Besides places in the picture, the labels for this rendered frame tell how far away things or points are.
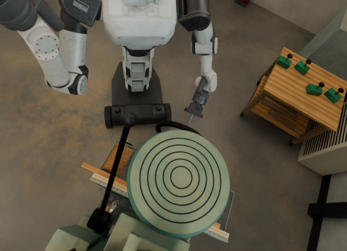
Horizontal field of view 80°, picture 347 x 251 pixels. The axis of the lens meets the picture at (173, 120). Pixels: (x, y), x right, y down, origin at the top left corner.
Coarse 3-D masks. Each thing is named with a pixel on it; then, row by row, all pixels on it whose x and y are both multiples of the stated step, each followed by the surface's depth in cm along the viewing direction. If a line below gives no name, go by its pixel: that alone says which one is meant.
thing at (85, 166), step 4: (84, 164) 86; (88, 164) 86; (84, 168) 89; (88, 168) 85; (92, 168) 86; (96, 168) 86; (96, 172) 85; (100, 172) 85; (104, 172) 86; (104, 176) 85; (108, 176) 85; (116, 180) 85; (120, 180) 85; (124, 184) 85; (216, 224) 84
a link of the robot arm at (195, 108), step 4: (196, 96) 123; (200, 96) 122; (196, 100) 123; (200, 100) 122; (204, 100) 123; (192, 104) 125; (196, 104) 124; (200, 104) 124; (204, 104) 125; (188, 108) 125; (192, 108) 125; (196, 108) 125; (200, 108) 124; (188, 112) 125; (192, 112) 125; (196, 112) 125; (200, 112) 125; (200, 116) 125
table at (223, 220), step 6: (114, 144) 95; (126, 144) 96; (108, 156) 92; (132, 156) 94; (102, 168) 90; (126, 168) 92; (126, 174) 91; (126, 180) 90; (102, 186) 88; (114, 192) 91; (228, 204) 92; (228, 210) 91; (222, 216) 90; (228, 216) 90; (216, 222) 88; (222, 222) 89; (222, 228) 88
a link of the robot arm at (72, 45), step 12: (60, 36) 73; (72, 36) 72; (84, 36) 75; (60, 48) 74; (72, 48) 74; (84, 48) 78; (72, 60) 76; (84, 60) 80; (84, 72) 79; (48, 84) 77; (84, 84) 80
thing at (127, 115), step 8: (128, 112) 44; (128, 120) 43; (136, 120) 44; (128, 128) 45; (120, 144) 47; (120, 152) 48; (112, 168) 51; (112, 176) 52; (112, 184) 54; (104, 200) 57; (96, 208) 63; (104, 208) 59; (96, 216) 61; (104, 216) 61; (88, 224) 60; (96, 224) 60; (104, 224) 60; (96, 232) 63
